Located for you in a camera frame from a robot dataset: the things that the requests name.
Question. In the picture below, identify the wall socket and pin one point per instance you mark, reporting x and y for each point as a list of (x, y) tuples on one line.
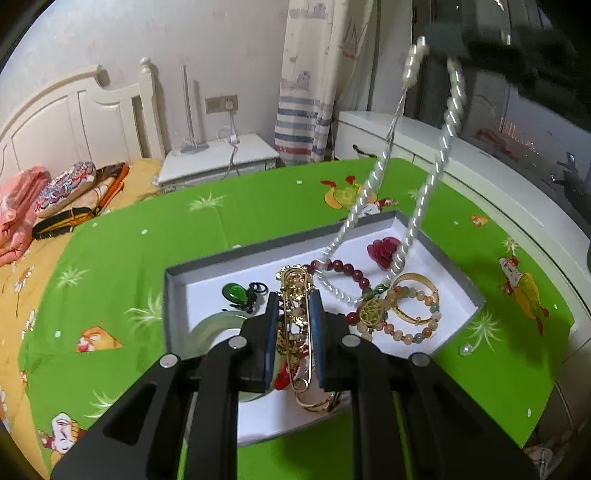
[(217, 105)]

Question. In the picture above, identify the gold bangle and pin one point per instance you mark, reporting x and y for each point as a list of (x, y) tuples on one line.
[(415, 278)]

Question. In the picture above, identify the black and orange cloth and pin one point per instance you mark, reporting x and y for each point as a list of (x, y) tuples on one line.
[(60, 224)]

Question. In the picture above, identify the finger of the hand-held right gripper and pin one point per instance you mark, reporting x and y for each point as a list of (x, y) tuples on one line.
[(443, 39)]

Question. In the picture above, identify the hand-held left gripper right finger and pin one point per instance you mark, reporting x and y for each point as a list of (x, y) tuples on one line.
[(318, 334)]

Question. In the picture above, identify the pink folded blanket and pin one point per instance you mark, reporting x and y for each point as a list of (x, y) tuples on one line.
[(18, 203)]

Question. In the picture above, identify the yellow floral bedsheet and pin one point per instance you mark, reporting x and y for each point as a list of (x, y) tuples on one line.
[(27, 286)]

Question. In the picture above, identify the loose white pearl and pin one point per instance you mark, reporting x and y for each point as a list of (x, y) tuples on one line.
[(466, 349)]

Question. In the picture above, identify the crumpled grey cloth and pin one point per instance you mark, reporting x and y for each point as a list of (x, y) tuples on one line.
[(549, 457)]

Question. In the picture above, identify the pale green jade bangle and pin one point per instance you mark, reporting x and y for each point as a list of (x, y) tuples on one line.
[(212, 330)]

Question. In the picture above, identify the green pendant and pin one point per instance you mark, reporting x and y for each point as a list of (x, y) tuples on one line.
[(231, 293)]

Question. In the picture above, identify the red glass flower ornament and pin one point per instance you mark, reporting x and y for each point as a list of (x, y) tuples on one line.
[(383, 251)]

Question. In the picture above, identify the grey cardboard box tray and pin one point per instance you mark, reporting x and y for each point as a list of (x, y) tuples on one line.
[(207, 286)]

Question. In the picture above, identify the white bedside table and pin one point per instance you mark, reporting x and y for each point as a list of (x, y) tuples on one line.
[(207, 159)]

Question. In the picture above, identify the gold round filigree pendant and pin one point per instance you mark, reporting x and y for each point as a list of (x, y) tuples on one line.
[(373, 314)]

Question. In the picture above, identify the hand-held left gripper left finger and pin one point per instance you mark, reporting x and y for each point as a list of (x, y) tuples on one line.
[(270, 334)]

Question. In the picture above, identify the green printed tablecloth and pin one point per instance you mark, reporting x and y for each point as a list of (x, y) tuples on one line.
[(138, 230)]

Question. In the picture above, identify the white desk lamp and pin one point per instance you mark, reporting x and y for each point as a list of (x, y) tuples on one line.
[(187, 106)]

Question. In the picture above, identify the patterned pillow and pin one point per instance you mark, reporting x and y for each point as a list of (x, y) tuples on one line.
[(64, 187)]

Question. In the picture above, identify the white bed headboard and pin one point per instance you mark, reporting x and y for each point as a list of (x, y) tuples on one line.
[(69, 115)]

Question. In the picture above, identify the gold pin brooch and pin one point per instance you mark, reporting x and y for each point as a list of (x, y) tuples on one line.
[(295, 286)]

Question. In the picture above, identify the printed striped curtain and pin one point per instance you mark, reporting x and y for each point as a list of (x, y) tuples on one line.
[(314, 69)]

